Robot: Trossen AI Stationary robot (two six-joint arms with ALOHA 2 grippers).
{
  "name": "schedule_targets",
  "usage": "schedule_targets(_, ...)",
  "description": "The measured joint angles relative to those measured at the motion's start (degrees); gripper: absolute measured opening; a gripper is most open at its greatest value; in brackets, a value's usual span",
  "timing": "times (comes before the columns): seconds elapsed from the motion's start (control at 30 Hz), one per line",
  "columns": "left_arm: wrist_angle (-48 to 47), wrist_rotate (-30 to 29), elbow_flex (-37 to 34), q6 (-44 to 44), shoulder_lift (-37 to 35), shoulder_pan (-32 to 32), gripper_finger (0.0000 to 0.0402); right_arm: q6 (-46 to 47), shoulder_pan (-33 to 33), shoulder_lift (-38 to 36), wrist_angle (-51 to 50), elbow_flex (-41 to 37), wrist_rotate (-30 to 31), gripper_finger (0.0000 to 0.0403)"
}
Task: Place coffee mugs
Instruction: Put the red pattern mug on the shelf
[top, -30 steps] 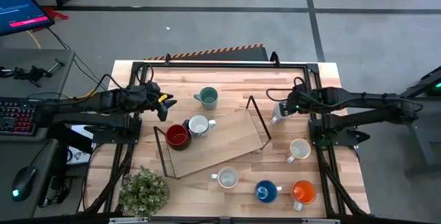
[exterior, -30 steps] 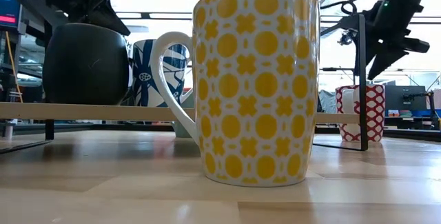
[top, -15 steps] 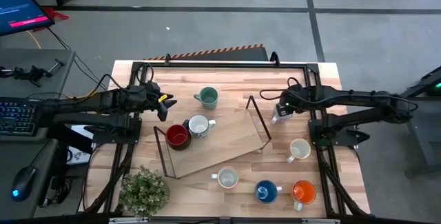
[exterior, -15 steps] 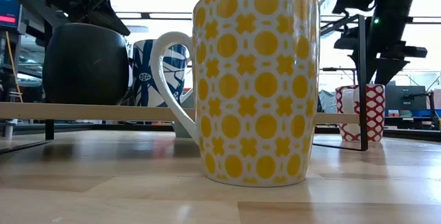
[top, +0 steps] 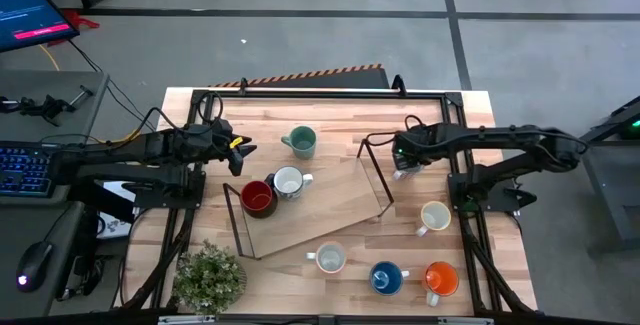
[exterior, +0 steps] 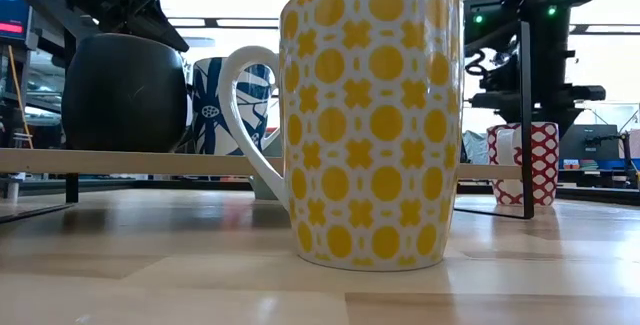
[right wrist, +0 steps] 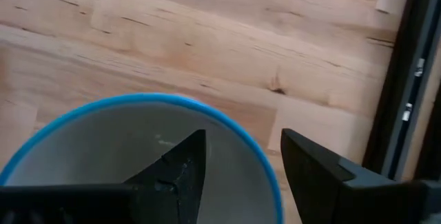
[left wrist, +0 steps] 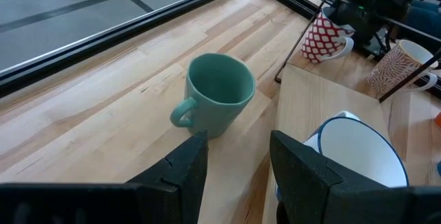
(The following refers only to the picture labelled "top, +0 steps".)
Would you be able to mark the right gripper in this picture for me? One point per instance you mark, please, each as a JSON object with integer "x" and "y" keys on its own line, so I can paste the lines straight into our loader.
{"x": 412, "y": 147}

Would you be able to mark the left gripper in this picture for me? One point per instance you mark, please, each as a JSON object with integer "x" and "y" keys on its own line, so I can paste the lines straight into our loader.
{"x": 210, "y": 142}

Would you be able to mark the black mug red inside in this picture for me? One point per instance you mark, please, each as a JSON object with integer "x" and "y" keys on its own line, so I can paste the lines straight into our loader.
{"x": 257, "y": 200}

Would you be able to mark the white mug blue leaf pattern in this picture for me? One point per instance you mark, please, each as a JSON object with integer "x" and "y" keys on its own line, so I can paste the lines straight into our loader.
{"x": 290, "y": 183}

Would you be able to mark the teal green mug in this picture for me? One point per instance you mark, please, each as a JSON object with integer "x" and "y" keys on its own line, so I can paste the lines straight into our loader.
{"x": 302, "y": 144}

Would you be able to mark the orange mug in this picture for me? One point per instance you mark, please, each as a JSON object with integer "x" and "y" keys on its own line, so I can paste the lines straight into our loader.
{"x": 442, "y": 279}

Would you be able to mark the white mug yellow dot pattern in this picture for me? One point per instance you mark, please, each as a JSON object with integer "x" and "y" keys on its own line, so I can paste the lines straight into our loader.
{"x": 331, "y": 258}

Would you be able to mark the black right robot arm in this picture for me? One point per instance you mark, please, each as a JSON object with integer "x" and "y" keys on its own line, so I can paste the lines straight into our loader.
{"x": 500, "y": 135}

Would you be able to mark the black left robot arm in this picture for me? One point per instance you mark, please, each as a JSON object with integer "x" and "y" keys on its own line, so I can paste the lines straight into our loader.
{"x": 125, "y": 147}

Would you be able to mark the yellow tape tag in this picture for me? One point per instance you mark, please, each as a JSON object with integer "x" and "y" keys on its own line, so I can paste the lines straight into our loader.
{"x": 236, "y": 141}

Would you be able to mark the black table clamp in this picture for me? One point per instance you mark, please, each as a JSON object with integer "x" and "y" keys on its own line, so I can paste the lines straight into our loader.
{"x": 243, "y": 85}
{"x": 398, "y": 85}

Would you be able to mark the black mat hazard striped edge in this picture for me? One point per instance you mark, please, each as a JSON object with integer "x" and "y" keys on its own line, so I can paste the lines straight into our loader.
{"x": 325, "y": 79}

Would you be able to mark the potted green plant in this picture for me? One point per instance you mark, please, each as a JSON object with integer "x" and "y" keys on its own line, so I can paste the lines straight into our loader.
{"x": 210, "y": 277}

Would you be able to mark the paper sheet with drawing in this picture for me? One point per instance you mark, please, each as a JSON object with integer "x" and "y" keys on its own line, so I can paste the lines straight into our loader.
{"x": 115, "y": 225}

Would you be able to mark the grey desk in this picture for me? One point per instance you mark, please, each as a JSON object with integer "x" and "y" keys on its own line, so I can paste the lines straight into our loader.
{"x": 50, "y": 90}

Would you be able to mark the red broom head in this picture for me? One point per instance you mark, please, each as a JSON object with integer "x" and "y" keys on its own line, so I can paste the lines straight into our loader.
{"x": 82, "y": 20}

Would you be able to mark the backlit black keyboard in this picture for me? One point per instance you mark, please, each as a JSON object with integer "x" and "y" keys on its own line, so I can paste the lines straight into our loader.
{"x": 25, "y": 170}

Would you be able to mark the black metal floor stand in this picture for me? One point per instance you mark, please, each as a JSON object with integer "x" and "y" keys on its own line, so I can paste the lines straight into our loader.
{"x": 629, "y": 115}

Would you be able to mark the black computer mouse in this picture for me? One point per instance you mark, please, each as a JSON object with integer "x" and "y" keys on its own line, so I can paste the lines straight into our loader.
{"x": 32, "y": 265}

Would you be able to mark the computer monitor blue screen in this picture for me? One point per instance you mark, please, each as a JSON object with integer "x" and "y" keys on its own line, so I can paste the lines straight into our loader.
{"x": 25, "y": 10}

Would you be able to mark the silver metal bracket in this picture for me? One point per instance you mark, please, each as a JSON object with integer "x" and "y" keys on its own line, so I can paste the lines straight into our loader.
{"x": 465, "y": 321}

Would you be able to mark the black clamp mount with rod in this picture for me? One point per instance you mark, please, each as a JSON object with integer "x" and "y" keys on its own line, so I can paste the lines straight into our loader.
{"x": 47, "y": 107}

